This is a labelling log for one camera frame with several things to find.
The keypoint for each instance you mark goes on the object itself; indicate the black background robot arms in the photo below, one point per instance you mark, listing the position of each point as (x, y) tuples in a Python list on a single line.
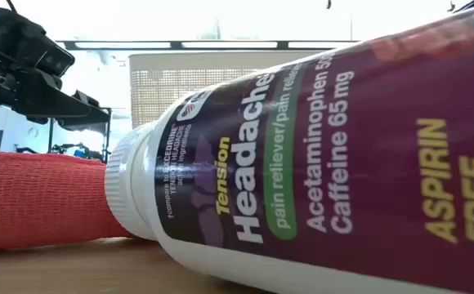
[(63, 148)]

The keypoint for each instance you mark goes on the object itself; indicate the white perforated plastic basket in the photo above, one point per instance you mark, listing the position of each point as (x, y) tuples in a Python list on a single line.
[(159, 90)]

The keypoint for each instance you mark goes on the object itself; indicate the red mesh bandage roll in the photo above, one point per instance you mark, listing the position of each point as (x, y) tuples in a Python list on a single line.
[(37, 200)]

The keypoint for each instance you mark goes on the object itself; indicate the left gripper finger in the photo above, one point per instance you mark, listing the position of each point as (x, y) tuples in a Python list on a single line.
[(94, 116), (37, 94)]

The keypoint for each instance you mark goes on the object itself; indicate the white pill bottle maroon label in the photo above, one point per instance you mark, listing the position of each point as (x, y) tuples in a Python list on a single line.
[(343, 163)]

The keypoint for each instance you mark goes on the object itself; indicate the black ceiling hook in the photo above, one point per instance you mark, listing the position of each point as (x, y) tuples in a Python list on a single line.
[(327, 4), (450, 6)]

